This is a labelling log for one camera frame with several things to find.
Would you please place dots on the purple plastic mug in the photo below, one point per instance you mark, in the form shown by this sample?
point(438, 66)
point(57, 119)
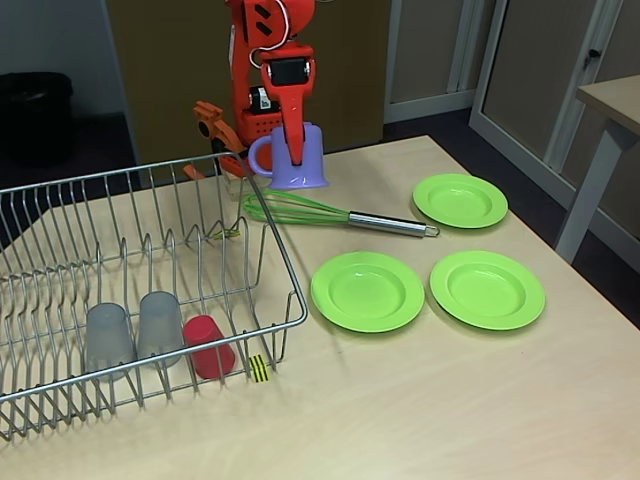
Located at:
point(315, 160)

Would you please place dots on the black trash bin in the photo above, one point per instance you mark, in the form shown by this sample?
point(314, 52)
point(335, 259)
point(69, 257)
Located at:
point(35, 115)

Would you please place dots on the beige side table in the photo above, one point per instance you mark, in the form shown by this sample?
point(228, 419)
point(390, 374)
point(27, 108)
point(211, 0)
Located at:
point(615, 95)

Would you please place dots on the yellow green twist tie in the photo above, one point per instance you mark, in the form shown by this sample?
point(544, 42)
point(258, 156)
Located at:
point(227, 233)

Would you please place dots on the brown partition board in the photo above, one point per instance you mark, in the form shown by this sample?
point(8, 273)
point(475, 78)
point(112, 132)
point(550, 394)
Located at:
point(165, 60)

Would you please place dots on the black cabinet lock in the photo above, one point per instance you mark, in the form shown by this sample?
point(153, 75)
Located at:
point(593, 55)

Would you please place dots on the yellow black striped tape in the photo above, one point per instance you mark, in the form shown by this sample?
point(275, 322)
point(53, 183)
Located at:
point(260, 369)

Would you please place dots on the red robot arm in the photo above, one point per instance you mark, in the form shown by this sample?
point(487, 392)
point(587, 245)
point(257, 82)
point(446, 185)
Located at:
point(240, 50)

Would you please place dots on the grey translucent plastic cup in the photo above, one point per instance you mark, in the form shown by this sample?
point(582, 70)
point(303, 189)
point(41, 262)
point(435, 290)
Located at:
point(160, 330)
point(107, 340)

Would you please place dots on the orange table clamp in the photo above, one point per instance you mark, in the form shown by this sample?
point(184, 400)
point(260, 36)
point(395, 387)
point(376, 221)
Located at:
point(207, 117)

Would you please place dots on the wooden base block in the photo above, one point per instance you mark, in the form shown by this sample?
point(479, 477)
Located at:
point(234, 184)

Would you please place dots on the grey cabinet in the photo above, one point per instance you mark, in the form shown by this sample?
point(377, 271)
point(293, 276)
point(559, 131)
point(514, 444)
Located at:
point(430, 45)

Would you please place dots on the red plastic cup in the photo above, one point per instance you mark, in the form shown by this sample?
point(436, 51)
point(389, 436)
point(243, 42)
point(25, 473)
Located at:
point(210, 350)

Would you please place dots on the green plastic plate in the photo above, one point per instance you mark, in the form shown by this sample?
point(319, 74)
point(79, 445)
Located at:
point(367, 292)
point(487, 290)
point(460, 200)

